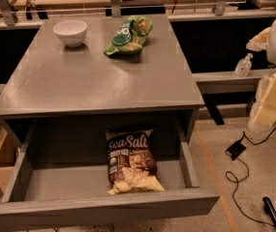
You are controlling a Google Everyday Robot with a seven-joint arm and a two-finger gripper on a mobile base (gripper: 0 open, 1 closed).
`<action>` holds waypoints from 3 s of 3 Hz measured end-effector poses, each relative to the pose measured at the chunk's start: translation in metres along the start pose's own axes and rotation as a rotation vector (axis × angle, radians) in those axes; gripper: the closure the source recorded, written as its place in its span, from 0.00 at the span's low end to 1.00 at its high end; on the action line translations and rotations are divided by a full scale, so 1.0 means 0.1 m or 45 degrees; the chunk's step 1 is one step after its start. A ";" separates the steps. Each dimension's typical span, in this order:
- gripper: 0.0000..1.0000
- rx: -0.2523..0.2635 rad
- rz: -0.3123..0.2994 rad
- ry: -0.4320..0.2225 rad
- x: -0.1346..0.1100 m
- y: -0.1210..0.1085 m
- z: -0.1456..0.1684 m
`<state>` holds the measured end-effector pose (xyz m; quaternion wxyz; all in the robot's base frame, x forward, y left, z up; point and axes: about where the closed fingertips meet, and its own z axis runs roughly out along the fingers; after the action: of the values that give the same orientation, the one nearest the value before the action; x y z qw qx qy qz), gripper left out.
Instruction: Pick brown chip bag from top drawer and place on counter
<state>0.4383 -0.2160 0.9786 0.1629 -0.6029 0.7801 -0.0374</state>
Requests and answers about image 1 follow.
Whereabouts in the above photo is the black cylindrical tool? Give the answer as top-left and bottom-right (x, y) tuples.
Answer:
(262, 196), (276, 229)

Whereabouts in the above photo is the white ceramic bowl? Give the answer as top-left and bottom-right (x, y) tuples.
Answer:
(53, 20), (87, 47)

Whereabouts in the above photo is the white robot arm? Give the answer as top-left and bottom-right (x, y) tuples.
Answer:
(246, 19), (276, 131)

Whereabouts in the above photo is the black power adapter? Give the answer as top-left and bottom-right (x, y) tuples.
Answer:
(226, 140), (246, 160)

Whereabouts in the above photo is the grey open top drawer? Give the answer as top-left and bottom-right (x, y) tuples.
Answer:
(0, 115), (219, 232)

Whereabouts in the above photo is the grey counter cabinet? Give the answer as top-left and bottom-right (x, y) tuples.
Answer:
(0, 14), (205, 147)

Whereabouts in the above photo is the cardboard box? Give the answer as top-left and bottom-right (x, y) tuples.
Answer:
(0, 128), (17, 192)

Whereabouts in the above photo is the brown sea salt chip bag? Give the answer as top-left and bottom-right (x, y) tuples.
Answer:
(106, 129), (165, 195)

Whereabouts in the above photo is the green chip bag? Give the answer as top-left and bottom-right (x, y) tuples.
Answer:
(104, 15), (153, 56)

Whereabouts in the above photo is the grey side shelf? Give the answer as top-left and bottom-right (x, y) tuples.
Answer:
(193, 69), (276, 94)

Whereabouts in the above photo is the metal railing frame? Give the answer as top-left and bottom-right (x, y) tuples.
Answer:
(0, 0), (276, 29)

